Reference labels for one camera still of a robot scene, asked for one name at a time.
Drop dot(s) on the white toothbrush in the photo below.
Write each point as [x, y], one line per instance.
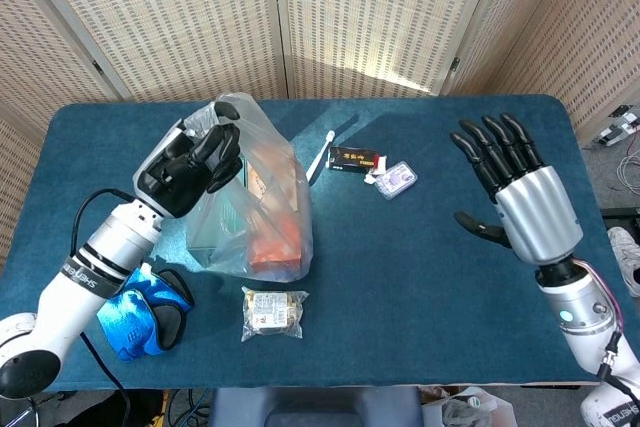
[325, 147]

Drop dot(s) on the black box gold lettering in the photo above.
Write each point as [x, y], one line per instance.
[350, 157]

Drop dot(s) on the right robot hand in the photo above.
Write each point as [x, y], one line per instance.
[540, 212]

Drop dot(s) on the electronics on floor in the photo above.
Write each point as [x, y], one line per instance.
[617, 129]

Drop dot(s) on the pastry in clear wrapper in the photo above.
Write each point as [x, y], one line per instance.
[272, 314]

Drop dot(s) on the clear case purple cards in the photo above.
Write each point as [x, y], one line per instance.
[397, 180]

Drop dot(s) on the crumpled plastic bag on floor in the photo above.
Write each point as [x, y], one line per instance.
[470, 407]

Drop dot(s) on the orange cardboard box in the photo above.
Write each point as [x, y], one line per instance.
[277, 252]

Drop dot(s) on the clear plastic bag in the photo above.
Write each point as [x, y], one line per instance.
[295, 182]

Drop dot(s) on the teal table cover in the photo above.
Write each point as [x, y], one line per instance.
[400, 257]

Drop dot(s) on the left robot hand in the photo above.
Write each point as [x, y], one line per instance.
[170, 182]

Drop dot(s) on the blue black neoprene brace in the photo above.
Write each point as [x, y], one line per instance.
[145, 317]

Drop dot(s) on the teal cardboard box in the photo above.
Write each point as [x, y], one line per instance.
[220, 232]

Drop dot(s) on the black metal frame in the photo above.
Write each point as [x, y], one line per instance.
[620, 217]

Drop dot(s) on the woven folding screen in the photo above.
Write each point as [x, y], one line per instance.
[200, 22]

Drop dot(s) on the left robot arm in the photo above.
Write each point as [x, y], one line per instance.
[75, 287]

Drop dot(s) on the black cloth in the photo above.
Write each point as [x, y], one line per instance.
[140, 409]

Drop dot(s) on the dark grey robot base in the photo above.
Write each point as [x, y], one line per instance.
[320, 407]

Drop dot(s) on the black screen hinge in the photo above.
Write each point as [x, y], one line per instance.
[455, 64]
[97, 67]

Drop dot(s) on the small red white packet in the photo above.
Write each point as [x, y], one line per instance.
[380, 163]

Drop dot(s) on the white sneaker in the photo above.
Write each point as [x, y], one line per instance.
[627, 252]

